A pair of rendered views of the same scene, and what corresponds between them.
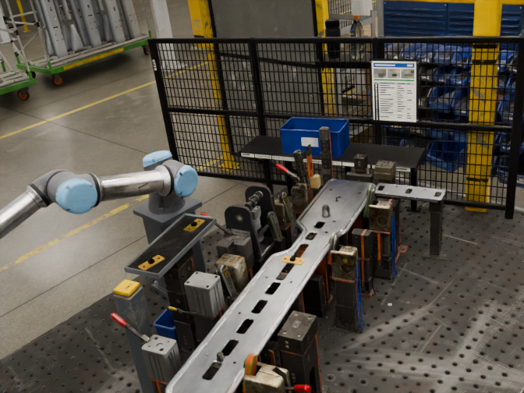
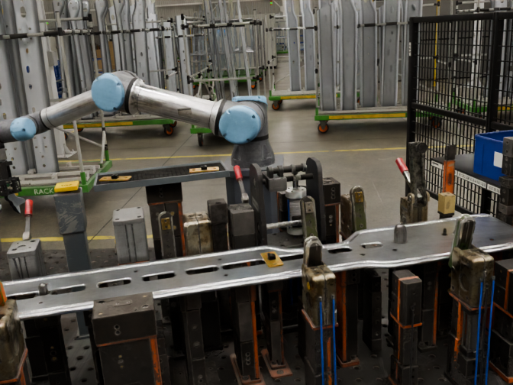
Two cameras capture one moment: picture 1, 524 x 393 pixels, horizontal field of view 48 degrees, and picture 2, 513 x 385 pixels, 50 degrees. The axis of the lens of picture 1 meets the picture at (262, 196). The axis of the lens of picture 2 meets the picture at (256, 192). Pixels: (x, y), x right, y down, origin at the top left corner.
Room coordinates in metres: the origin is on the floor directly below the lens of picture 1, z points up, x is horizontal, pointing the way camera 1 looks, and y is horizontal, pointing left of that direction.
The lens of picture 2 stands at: (0.97, -0.98, 1.54)
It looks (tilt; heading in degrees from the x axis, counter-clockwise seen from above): 17 degrees down; 49
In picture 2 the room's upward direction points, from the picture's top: 3 degrees counter-clockwise
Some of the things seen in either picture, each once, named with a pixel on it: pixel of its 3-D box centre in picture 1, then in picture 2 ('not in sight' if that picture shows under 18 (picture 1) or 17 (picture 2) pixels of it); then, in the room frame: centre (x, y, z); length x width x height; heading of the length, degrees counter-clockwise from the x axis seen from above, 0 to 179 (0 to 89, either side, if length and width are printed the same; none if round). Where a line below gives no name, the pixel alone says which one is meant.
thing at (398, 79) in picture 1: (394, 90); not in sight; (2.63, -0.67, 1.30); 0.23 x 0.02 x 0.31; 60
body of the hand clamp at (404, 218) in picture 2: (303, 221); (412, 254); (2.29, -0.17, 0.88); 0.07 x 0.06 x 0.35; 60
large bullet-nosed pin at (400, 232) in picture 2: (326, 211); (400, 234); (2.09, -0.25, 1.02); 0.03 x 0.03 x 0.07
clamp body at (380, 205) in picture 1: (381, 240); (468, 321); (2.05, -0.46, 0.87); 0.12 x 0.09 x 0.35; 60
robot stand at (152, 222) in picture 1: (175, 246); (256, 217); (2.17, 0.39, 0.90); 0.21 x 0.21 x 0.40; 43
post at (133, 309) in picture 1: (142, 345); (79, 264); (1.54, 0.45, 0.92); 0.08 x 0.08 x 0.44; 60
